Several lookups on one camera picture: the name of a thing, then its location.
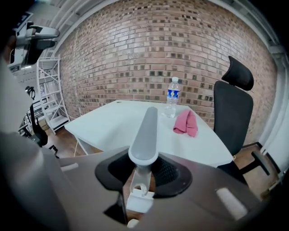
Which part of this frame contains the white desk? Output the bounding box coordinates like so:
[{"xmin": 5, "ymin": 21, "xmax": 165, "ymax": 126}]
[{"xmin": 64, "ymin": 100, "xmax": 233, "ymax": 169}]

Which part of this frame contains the white metal shelving rack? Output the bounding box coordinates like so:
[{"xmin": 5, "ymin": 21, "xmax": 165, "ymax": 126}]
[{"xmin": 36, "ymin": 56, "xmax": 71, "ymax": 136}]

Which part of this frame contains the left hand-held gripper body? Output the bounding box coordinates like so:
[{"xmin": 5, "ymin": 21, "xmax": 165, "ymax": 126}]
[{"xmin": 8, "ymin": 13, "xmax": 34, "ymax": 71}]

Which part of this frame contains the person's white shoe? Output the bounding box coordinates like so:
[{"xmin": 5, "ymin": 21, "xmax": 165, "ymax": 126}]
[{"xmin": 127, "ymin": 218, "xmax": 140, "ymax": 229}]

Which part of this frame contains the clear water bottle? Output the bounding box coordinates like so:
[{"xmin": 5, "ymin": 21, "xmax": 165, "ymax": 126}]
[{"xmin": 164, "ymin": 76, "xmax": 181, "ymax": 119}]

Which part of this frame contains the pink cloth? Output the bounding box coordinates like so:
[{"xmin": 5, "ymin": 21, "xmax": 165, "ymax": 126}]
[{"xmin": 173, "ymin": 110, "xmax": 199, "ymax": 138}]

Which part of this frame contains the black mesh office chair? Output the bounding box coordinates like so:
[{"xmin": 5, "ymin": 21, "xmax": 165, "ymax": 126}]
[
  {"xmin": 213, "ymin": 55, "xmax": 270, "ymax": 181},
  {"xmin": 19, "ymin": 102, "xmax": 60, "ymax": 159}
]

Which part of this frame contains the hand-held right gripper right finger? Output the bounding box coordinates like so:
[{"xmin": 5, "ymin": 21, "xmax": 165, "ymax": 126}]
[{"xmin": 137, "ymin": 152, "xmax": 270, "ymax": 231}]

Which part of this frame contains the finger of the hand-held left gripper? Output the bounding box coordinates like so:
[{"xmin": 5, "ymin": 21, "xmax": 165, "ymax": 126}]
[
  {"xmin": 24, "ymin": 40, "xmax": 56, "ymax": 65},
  {"xmin": 27, "ymin": 25, "xmax": 61, "ymax": 40}
]

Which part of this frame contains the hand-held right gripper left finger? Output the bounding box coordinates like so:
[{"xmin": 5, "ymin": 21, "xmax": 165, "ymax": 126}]
[{"xmin": 59, "ymin": 146, "xmax": 136, "ymax": 231}]

